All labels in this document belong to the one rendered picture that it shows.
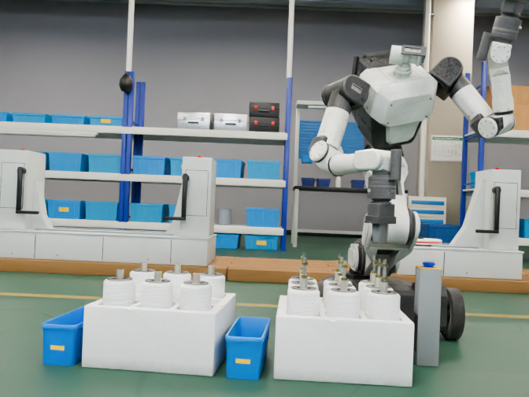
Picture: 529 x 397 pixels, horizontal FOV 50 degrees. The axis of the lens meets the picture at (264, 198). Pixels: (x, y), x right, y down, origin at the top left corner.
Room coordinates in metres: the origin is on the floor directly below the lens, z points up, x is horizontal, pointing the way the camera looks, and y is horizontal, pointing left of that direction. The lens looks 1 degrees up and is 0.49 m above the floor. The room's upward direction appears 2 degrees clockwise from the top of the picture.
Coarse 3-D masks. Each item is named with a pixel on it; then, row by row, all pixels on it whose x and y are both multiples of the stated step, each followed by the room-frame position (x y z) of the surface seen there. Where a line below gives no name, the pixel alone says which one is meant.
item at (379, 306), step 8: (368, 296) 1.68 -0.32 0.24; (376, 296) 1.65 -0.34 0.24; (384, 296) 1.65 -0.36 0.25; (392, 296) 1.65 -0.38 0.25; (400, 296) 1.68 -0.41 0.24; (368, 304) 1.68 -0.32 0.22; (376, 304) 1.65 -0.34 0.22; (384, 304) 1.64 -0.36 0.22; (392, 304) 1.65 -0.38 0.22; (368, 312) 1.68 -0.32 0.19; (376, 312) 1.65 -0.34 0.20; (384, 312) 1.64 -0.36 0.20; (392, 312) 1.65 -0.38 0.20; (392, 320) 1.65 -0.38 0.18
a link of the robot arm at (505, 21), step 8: (504, 0) 1.95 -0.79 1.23; (512, 0) 1.92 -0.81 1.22; (520, 0) 1.94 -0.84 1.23; (504, 8) 1.95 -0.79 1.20; (512, 8) 1.94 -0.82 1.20; (520, 8) 1.97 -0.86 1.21; (504, 16) 1.97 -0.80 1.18; (512, 16) 1.96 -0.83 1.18; (496, 24) 1.98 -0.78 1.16; (504, 24) 1.96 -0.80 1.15; (512, 24) 1.95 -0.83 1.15; (520, 24) 1.97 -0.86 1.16
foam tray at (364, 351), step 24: (360, 312) 1.75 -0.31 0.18; (288, 336) 1.63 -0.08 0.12; (312, 336) 1.63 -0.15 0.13; (336, 336) 1.62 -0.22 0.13; (360, 336) 1.62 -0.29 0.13; (384, 336) 1.62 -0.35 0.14; (408, 336) 1.61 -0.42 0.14; (288, 360) 1.63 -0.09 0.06; (312, 360) 1.63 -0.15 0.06; (336, 360) 1.62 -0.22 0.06; (360, 360) 1.62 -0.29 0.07; (384, 360) 1.62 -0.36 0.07; (408, 360) 1.61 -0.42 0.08; (384, 384) 1.62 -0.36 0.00; (408, 384) 1.61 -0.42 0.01
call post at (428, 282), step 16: (416, 272) 1.89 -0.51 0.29; (432, 272) 1.84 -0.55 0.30; (416, 288) 1.88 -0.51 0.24; (432, 288) 1.84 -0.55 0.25; (416, 304) 1.87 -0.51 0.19; (432, 304) 1.84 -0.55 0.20; (416, 320) 1.86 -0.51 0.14; (432, 320) 1.84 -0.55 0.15; (416, 336) 1.85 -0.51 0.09; (432, 336) 1.84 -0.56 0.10; (416, 352) 1.84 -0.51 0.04; (432, 352) 1.84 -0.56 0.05
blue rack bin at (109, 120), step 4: (92, 116) 6.42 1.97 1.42; (96, 116) 6.42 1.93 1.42; (100, 116) 6.43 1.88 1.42; (104, 116) 6.43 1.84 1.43; (108, 116) 6.43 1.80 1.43; (92, 120) 6.43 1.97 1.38; (96, 120) 6.43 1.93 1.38; (100, 120) 6.43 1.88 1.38; (104, 120) 6.43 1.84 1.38; (108, 120) 6.43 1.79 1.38; (112, 120) 6.43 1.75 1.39; (116, 120) 6.43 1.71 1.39; (120, 120) 6.44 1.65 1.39; (92, 124) 6.44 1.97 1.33; (96, 124) 6.44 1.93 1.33; (100, 124) 6.44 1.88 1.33; (104, 124) 6.44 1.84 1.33; (108, 124) 6.44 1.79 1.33; (112, 124) 6.44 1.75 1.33; (116, 124) 6.44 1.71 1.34; (120, 124) 6.44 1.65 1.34
